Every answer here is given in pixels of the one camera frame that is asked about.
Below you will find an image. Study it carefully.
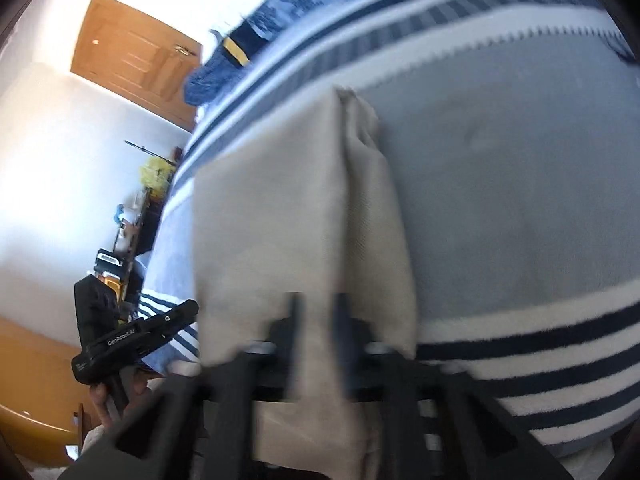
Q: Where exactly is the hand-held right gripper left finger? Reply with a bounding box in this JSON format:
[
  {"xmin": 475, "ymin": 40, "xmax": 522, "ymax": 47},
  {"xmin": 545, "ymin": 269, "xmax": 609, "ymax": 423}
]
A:
[{"xmin": 75, "ymin": 292, "xmax": 307, "ymax": 480}]

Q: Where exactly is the blue striped blanket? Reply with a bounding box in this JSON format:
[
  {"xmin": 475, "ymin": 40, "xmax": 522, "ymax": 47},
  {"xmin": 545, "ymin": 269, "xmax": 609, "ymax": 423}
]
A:
[{"xmin": 135, "ymin": 0, "xmax": 632, "ymax": 461}]

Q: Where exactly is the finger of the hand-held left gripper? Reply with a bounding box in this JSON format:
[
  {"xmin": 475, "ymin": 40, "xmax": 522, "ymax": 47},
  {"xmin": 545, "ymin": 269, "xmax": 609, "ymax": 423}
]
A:
[{"xmin": 135, "ymin": 299, "xmax": 201, "ymax": 353}]

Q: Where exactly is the yellow plastic bag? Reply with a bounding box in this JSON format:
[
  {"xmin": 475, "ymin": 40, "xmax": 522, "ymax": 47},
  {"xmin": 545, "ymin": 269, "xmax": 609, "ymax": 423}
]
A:
[{"xmin": 139, "ymin": 156, "xmax": 177, "ymax": 200}]

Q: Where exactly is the black yellow box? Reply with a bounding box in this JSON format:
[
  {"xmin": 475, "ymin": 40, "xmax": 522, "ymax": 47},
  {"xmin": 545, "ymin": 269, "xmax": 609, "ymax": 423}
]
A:
[{"xmin": 94, "ymin": 249, "xmax": 126, "ymax": 296}]

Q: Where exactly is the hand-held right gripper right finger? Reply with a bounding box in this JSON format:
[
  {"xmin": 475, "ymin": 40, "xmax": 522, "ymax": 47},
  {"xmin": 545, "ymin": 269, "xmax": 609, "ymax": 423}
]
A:
[{"xmin": 334, "ymin": 292, "xmax": 576, "ymax": 480}]

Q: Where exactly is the person's left hand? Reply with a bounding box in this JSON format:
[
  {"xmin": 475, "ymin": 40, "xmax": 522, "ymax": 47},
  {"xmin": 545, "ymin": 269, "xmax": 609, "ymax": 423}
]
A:
[{"xmin": 89, "ymin": 372, "xmax": 153, "ymax": 433}]

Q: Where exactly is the beige cloth garment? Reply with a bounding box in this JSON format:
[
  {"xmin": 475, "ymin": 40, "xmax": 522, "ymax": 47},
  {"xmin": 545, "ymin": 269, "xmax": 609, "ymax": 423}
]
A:
[{"xmin": 191, "ymin": 85, "xmax": 418, "ymax": 478}]

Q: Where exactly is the dark navy patterned towel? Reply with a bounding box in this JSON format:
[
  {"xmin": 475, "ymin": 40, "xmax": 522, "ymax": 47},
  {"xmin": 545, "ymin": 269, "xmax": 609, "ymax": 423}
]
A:
[{"xmin": 183, "ymin": 0, "xmax": 361, "ymax": 108}]

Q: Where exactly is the cluttered dark shelf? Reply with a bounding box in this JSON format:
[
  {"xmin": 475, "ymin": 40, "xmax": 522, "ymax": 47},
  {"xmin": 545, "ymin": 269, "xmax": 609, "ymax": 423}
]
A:
[{"xmin": 112, "ymin": 140, "xmax": 186, "ymax": 311}]

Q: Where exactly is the wooden door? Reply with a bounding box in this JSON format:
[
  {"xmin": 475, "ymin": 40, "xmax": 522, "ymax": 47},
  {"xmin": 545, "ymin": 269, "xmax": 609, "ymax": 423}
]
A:
[{"xmin": 70, "ymin": 0, "xmax": 207, "ymax": 133}]

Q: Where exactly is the orange wooden table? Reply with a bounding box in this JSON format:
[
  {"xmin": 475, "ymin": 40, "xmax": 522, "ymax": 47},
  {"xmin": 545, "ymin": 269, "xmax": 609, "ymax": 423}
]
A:
[{"xmin": 0, "ymin": 316, "xmax": 86, "ymax": 468}]

